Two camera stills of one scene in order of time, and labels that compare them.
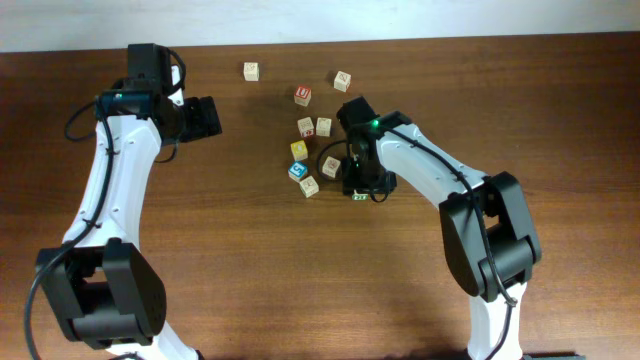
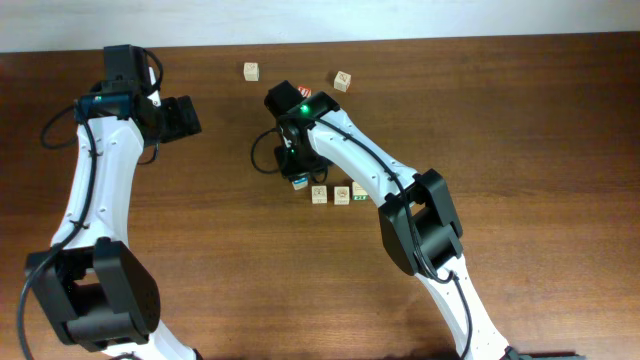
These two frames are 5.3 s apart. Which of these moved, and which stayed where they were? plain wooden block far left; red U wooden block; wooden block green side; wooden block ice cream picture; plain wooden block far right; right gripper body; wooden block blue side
Moved: wooden block blue side; right gripper body; wooden block ice cream picture
Stayed: plain wooden block far left; red U wooden block; wooden block green side; plain wooden block far right
